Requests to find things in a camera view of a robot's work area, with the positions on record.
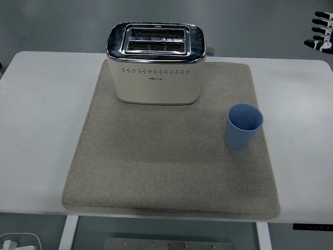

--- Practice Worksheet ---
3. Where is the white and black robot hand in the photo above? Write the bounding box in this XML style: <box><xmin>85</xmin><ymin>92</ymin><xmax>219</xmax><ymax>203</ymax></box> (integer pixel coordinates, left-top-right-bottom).
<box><xmin>303</xmin><ymin>11</ymin><xmax>333</xmax><ymax>55</ymax></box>

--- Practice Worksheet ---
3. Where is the blue plastic cup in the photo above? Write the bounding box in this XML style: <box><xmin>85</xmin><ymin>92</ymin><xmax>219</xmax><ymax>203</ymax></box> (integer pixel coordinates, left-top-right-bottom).
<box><xmin>224</xmin><ymin>103</ymin><xmax>264</xmax><ymax>150</ymax></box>

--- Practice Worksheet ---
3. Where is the cream and chrome toaster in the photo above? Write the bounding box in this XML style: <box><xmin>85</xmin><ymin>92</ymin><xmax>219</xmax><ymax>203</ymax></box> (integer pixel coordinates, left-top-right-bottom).
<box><xmin>105</xmin><ymin>22</ymin><xmax>216</xmax><ymax>106</ymax></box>

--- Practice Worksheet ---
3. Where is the black table control panel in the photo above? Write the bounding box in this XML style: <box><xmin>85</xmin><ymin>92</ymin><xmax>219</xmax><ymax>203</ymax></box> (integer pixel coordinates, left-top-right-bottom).
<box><xmin>292</xmin><ymin>223</ymin><xmax>333</xmax><ymax>231</ymax></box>

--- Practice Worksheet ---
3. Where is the white table leg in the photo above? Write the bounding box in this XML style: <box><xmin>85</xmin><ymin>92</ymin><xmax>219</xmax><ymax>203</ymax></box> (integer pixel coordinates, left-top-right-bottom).
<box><xmin>255</xmin><ymin>221</ymin><xmax>273</xmax><ymax>250</ymax></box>
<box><xmin>58</xmin><ymin>215</ymin><xmax>79</xmax><ymax>250</ymax></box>

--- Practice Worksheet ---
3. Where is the beige felt mat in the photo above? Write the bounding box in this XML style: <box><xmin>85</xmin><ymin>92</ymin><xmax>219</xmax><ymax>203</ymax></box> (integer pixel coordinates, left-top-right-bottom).
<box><xmin>61</xmin><ymin>58</ymin><xmax>282</xmax><ymax>218</ymax></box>

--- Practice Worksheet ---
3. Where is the white block in tray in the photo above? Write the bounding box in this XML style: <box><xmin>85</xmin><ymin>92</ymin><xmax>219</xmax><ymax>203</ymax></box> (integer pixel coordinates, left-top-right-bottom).
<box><xmin>1</xmin><ymin>240</ymin><xmax>36</xmax><ymax>250</ymax></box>

